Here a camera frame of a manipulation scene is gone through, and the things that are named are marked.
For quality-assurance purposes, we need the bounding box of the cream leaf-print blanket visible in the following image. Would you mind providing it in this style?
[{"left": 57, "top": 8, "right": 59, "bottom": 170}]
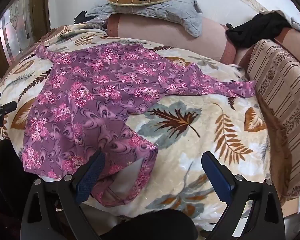
[{"left": 0, "top": 24, "right": 273, "bottom": 233}]

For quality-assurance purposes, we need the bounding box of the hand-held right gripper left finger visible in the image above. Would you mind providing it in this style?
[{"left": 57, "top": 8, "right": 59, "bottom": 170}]
[{"left": 20, "top": 150, "right": 107, "bottom": 240}]

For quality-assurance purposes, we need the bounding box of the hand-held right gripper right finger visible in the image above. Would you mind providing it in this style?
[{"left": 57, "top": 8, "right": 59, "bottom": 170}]
[{"left": 201, "top": 151, "right": 286, "bottom": 240}]

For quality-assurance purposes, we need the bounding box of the person's leg in dark pants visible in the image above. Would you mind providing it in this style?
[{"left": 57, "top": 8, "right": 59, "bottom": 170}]
[{"left": 100, "top": 209, "right": 198, "bottom": 240}]

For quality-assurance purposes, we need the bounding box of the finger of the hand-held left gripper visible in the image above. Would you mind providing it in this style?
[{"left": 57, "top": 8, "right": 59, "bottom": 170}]
[{"left": 0, "top": 101, "right": 17, "bottom": 114}]

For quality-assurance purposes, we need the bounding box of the black cloth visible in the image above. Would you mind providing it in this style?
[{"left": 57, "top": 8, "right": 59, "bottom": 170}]
[{"left": 226, "top": 11, "right": 293, "bottom": 48}]

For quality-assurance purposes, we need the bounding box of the purple floral garment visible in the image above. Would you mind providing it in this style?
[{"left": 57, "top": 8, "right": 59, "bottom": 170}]
[{"left": 22, "top": 42, "right": 256, "bottom": 207}]

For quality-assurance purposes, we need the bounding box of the wooden door with patterned glass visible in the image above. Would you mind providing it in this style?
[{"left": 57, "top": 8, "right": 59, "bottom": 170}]
[{"left": 0, "top": 0, "right": 50, "bottom": 85}]

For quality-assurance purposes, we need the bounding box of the beige striped cushion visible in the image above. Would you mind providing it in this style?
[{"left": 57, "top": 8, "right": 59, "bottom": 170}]
[{"left": 247, "top": 39, "right": 300, "bottom": 198}]

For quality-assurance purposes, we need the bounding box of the small dark cloth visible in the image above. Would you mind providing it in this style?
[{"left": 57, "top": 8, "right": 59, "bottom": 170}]
[{"left": 74, "top": 10, "right": 90, "bottom": 24}]

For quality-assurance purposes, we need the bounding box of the pink bolster pillow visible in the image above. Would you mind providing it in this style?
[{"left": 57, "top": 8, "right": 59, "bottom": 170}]
[{"left": 107, "top": 12, "right": 300, "bottom": 65}]

